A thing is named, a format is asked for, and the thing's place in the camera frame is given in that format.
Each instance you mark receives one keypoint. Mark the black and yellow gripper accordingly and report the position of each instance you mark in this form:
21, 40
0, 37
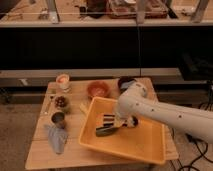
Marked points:
130, 122

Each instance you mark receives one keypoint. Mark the dark green eraser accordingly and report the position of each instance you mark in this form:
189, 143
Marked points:
105, 131

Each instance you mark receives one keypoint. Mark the yellow plastic tray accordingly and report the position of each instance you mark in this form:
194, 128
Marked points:
145, 142

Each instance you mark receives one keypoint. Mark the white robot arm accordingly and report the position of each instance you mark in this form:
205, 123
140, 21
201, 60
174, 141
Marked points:
134, 103

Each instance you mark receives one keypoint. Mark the dark bowl behind arm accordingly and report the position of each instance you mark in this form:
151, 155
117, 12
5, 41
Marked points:
124, 83

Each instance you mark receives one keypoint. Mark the orange bowl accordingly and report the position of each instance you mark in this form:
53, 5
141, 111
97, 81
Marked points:
98, 89

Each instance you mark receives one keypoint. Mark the metal cup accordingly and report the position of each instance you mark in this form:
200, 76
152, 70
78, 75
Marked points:
58, 119

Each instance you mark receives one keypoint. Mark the grey blue cloth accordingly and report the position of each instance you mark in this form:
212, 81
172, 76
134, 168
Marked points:
57, 138

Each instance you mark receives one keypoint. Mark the small wooden table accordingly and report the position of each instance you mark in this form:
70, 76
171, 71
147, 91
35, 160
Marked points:
77, 145

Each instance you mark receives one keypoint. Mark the white cup with red rim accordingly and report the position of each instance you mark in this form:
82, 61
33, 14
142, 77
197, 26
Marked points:
63, 81

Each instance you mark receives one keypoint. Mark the spoon on table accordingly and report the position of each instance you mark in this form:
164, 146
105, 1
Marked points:
48, 105

